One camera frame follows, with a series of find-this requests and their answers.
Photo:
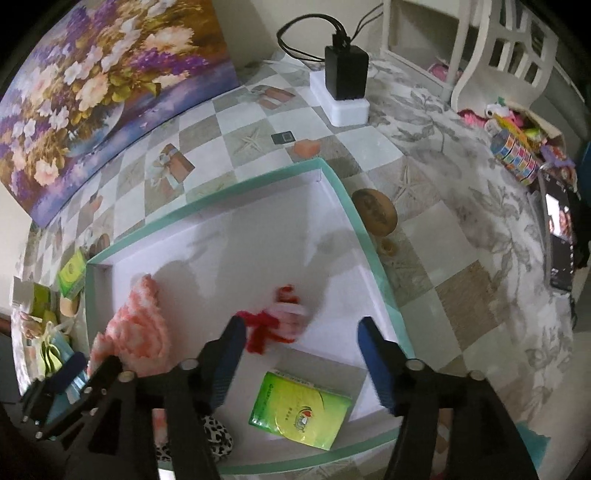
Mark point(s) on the white box with teal rim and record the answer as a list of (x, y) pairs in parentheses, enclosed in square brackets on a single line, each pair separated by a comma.
[(277, 240)]

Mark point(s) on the small green box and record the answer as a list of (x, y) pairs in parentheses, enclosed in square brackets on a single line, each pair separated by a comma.
[(71, 274)]

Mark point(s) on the black tablet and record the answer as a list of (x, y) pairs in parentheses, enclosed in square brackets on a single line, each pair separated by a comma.
[(561, 240)]

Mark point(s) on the leopard print cloth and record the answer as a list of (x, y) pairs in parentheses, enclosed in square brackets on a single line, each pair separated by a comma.
[(218, 438)]

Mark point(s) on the white rectangular box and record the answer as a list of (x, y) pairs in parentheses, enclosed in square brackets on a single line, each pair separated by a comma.
[(348, 110)]

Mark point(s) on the pink and white fluffy towel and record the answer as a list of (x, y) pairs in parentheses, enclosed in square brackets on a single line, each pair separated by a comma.
[(138, 323)]

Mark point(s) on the grey floral tablecloth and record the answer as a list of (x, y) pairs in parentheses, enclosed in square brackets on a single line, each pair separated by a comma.
[(485, 207)]

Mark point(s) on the teal cloth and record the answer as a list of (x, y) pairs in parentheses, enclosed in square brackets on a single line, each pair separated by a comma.
[(535, 438)]

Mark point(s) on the white chair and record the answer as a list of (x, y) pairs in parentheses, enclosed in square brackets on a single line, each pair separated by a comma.
[(503, 41)]

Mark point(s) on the green tissue packet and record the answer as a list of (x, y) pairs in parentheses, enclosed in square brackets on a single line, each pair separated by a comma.
[(300, 408)]

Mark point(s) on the brown oval wooden disc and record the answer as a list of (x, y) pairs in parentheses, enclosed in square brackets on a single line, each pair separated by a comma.
[(374, 212)]

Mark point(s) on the colourful block stack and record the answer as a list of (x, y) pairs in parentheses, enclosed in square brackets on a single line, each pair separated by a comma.
[(515, 150)]

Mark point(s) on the pile of colourful toys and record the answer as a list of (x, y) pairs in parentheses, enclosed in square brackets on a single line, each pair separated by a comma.
[(531, 129)]

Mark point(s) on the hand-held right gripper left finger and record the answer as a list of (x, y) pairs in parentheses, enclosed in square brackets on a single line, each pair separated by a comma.
[(233, 344)]

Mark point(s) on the light green box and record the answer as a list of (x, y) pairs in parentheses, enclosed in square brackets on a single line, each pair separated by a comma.
[(39, 299)]

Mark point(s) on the red and pink soft toy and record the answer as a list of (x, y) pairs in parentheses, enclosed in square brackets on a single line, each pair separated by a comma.
[(288, 318)]

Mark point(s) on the black power adapter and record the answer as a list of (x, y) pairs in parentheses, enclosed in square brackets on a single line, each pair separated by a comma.
[(345, 69)]

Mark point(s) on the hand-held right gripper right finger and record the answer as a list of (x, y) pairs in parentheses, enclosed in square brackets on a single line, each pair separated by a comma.
[(375, 360)]

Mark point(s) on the flower painting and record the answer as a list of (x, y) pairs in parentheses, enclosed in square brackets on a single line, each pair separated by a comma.
[(115, 83)]

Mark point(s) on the white furniture frame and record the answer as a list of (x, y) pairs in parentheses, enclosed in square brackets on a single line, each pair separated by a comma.
[(392, 27)]

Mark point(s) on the pale green bags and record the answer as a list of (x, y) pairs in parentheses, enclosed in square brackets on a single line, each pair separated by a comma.
[(48, 350)]

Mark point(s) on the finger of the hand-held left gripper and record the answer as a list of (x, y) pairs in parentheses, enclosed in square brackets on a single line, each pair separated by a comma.
[(69, 370), (78, 406)]

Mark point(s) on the pink plush toy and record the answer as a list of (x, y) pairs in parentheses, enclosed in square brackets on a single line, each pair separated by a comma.
[(475, 115)]

